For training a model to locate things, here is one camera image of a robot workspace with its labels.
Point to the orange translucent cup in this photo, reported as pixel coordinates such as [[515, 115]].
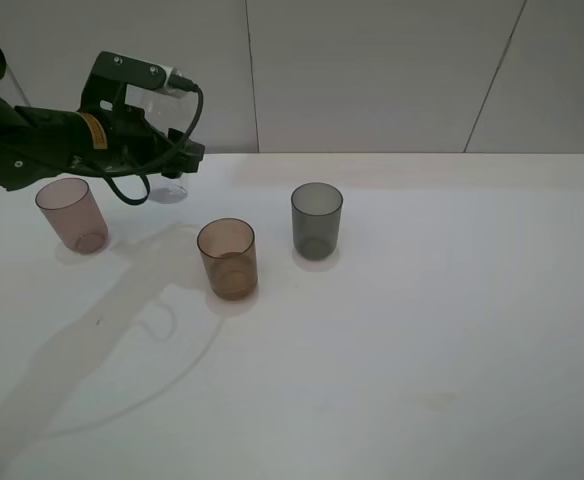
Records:
[[228, 251]]

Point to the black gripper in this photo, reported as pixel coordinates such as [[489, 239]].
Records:
[[37, 143]]

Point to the grey translucent cup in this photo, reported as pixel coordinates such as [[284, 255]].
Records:
[[316, 215]]

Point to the pink translucent cup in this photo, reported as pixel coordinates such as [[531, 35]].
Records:
[[70, 208]]

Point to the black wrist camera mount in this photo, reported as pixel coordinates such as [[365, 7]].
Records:
[[112, 73]]

